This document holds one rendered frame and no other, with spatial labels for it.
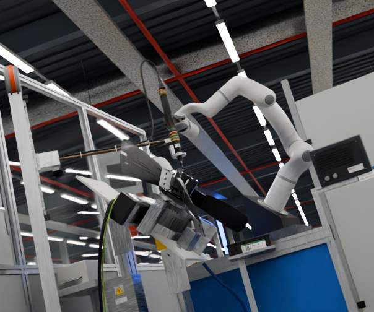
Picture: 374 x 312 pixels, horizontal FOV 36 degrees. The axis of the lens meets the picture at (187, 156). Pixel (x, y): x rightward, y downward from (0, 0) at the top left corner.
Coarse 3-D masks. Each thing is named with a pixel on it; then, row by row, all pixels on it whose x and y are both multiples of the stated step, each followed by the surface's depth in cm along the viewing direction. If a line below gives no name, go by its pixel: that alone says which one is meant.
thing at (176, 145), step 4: (160, 80) 293; (160, 84) 291; (160, 88) 295; (164, 88) 294; (176, 140) 283; (176, 144) 282; (176, 148) 282; (180, 148) 283; (176, 152) 282; (180, 156) 281; (180, 160) 281
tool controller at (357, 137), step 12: (336, 144) 282; (348, 144) 280; (360, 144) 279; (312, 156) 286; (324, 156) 284; (336, 156) 282; (348, 156) 281; (360, 156) 279; (324, 168) 285; (336, 168) 283; (348, 168) 281; (360, 168) 279; (324, 180) 285; (336, 180) 284
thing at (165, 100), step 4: (160, 96) 291; (164, 96) 290; (164, 100) 289; (164, 104) 289; (168, 104) 289; (164, 108) 289; (168, 108) 288; (168, 112) 287; (168, 116) 287; (168, 120) 286; (172, 120) 286
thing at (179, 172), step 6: (174, 174) 267; (180, 174) 264; (186, 174) 271; (174, 180) 265; (186, 180) 263; (192, 180) 263; (174, 186) 264; (180, 186) 263; (186, 186) 263; (192, 186) 265; (162, 192) 265; (168, 192) 263; (174, 192) 265; (174, 198) 262; (180, 198) 265
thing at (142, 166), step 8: (128, 144) 259; (120, 152) 252; (128, 152) 255; (136, 152) 259; (144, 152) 263; (120, 160) 248; (128, 160) 252; (136, 160) 256; (144, 160) 259; (152, 160) 263; (128, 168) 250; (136, 168) 253; (144, 168) 257; (152, 168) 260; (160, 168) 263; (136, 176) 251; (144, 176) 255; (152, 176) 259
